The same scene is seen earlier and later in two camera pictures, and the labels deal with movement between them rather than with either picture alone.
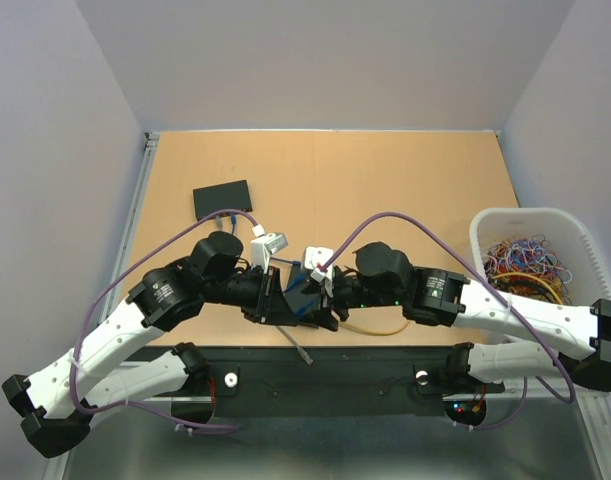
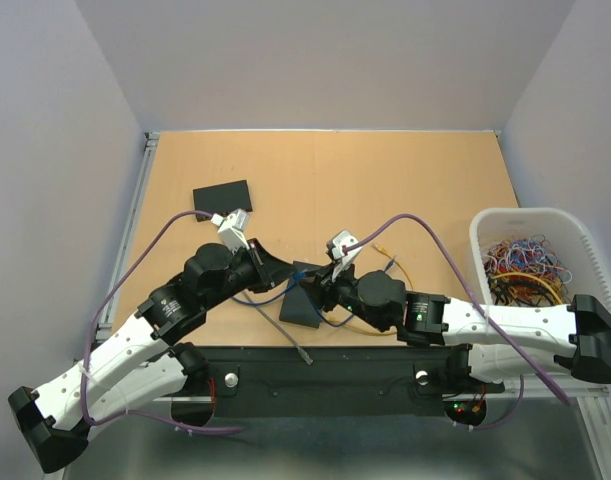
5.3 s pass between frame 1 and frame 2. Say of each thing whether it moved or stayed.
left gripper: moved
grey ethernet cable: stayed
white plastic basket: stayed
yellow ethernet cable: stayed
